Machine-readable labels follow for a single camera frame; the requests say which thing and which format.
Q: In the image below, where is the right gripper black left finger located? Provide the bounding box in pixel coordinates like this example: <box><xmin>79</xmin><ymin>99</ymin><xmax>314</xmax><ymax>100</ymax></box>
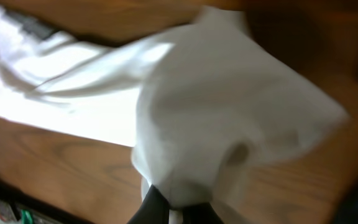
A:
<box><xmin>127</xmin><ymin>185</ymin><xmax>170</xmax><ymax>224</ymax></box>

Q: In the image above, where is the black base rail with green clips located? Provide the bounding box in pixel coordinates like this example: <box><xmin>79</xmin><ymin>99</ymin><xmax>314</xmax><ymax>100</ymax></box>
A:
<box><xmin>0</xmin><ymin>186</ymin><xmax>91</xmax><ymax>224</ymax></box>

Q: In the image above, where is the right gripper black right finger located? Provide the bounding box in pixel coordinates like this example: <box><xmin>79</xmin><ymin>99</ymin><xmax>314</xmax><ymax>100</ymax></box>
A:
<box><xmin>182</xmin><ymin>203</ymin><xmax>224</xmax><ymax>224</ymax></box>

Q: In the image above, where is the white t-shirt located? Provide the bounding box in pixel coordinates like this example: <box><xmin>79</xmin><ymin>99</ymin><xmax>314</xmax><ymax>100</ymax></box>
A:
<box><xmin>0</xmin><ymin>5</ymin><xmax>348</xmax><ymax>223</ymax></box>

